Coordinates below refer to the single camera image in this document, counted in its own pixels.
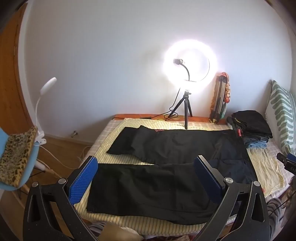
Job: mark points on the folded blue jeans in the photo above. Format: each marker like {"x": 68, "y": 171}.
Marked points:
{"x": 256, "y": 142}

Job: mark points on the person's striped trousers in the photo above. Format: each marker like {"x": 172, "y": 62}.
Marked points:
{"x": 274, "y": 208}

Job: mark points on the black tripod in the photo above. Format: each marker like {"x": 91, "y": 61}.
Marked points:
{"x": 186, "y": 111}

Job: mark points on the metal door stopper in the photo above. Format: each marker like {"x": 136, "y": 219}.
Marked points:
{"x": 74, "y": 134}

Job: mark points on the folded black garment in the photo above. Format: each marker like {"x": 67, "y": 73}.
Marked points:
{"x": 249, "y": 122}

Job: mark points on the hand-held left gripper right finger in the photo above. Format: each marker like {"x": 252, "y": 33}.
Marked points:
{"x": 207, "y": 178}

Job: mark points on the leopard print cloth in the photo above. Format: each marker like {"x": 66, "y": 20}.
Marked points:
{"x": 16, "y": 157}

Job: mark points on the dark pants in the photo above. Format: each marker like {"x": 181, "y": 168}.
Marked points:
{"x": 161, "y": 162}

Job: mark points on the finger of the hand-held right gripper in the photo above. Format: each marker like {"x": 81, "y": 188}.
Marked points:
{"x": 281, "y": 157}

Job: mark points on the striped yellow bed blanket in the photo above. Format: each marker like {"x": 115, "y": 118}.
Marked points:
{"x": 263, "y": 166}

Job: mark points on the blue chair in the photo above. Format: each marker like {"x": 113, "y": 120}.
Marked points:
{"x": 33, "y": 157}

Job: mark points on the black gooseneck phone holder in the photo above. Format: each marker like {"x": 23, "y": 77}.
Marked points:
{"x": 178, "y": 61}

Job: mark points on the white clip lamp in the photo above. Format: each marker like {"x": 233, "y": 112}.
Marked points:
{"x": 48, "y": 84}

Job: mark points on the green patterned pillow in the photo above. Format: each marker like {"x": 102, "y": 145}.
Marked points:
{"x": 281, "y": 111}

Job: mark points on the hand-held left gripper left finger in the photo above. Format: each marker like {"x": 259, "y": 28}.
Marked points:
{"x": 83, "y": 178}

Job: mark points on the wooden door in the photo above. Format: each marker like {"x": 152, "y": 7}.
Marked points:
{"x": 11, "y": 69}

